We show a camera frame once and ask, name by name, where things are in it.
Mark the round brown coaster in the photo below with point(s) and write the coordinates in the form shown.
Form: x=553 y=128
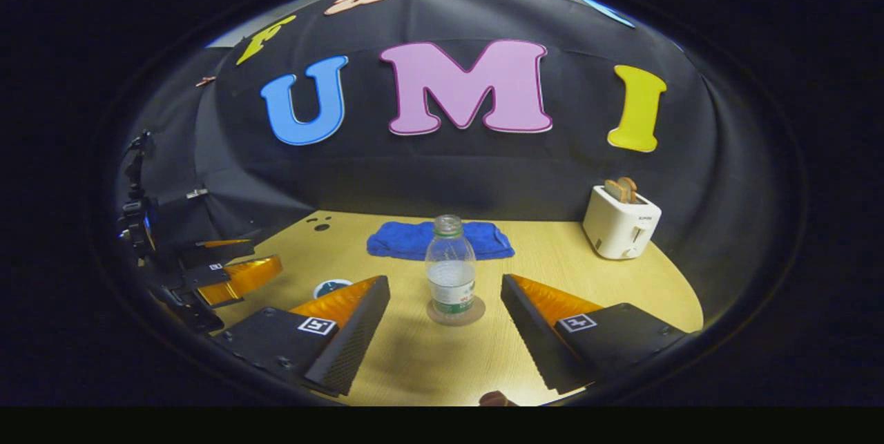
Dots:
x=442 y=318

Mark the white toaster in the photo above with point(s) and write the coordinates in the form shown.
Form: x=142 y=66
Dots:
x=618 y=223

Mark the black backdrop cloth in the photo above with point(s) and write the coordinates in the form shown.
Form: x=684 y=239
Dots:
x=483 y=168

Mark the toast bread slice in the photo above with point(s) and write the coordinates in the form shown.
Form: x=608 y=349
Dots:
x=613 y=191
x=631 y=187

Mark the clear plastic water bottle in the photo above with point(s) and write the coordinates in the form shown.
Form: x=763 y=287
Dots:
x=450 y=271

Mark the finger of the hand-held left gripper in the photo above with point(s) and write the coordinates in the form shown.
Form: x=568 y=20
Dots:
x=242 y=278
x=221 y=252

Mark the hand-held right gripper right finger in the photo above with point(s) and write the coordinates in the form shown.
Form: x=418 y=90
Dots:
x=532 y=340

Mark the blue towel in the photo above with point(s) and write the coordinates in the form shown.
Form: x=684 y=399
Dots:
x=400 y=240

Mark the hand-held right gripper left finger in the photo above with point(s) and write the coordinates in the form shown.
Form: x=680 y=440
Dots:
x=359 y=340

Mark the small white clip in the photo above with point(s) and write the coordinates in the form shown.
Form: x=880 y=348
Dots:
x=197 y=192

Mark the white teacup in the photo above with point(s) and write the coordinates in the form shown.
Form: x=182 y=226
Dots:
x=318 y=289

